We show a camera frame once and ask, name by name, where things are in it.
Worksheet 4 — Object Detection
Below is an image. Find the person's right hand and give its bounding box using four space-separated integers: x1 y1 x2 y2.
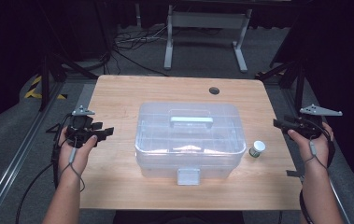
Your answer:
287 121 334 169

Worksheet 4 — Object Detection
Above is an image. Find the small white-capped bottle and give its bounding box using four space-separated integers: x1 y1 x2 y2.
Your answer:
248 140 266 159

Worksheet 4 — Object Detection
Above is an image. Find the person's left hand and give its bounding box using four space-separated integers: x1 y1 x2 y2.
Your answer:
57 125 98 180

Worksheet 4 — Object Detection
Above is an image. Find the bundle of floor cables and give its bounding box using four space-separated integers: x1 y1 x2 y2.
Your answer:
112 24 170 77

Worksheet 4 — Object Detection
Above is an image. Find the grey right wrist strap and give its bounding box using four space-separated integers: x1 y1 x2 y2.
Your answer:
304 139 330 171

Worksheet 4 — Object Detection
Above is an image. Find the yellow black hazard tape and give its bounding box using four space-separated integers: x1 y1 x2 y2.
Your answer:
23 75 68 101

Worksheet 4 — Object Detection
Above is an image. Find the grey left wrist strap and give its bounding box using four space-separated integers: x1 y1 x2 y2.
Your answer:
60 146 86 192

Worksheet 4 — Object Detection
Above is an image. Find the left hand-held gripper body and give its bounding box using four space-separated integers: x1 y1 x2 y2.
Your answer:
65 105 99 147

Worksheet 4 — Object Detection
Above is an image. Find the grey metal table frame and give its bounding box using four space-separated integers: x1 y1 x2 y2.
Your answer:
163 4 253 74

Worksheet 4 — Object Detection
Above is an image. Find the metal floor rail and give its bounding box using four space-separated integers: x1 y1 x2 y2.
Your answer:
281 88 353 224
0 82 65 224

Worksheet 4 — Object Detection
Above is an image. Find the black metal stand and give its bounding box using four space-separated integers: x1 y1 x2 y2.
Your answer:
255 59 309 110
38 52 99 112

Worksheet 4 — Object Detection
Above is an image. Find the grey wrist strap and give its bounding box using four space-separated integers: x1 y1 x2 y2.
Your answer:
60 146 86 192
304 139 330 171

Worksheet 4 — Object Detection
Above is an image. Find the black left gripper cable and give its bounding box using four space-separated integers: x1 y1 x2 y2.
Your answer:
15 113 73 224

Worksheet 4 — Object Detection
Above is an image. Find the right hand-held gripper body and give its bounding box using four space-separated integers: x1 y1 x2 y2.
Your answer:
288 104 343 139

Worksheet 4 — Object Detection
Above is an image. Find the clear plastic storage box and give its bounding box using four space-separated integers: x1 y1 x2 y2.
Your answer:
135 102 248 187

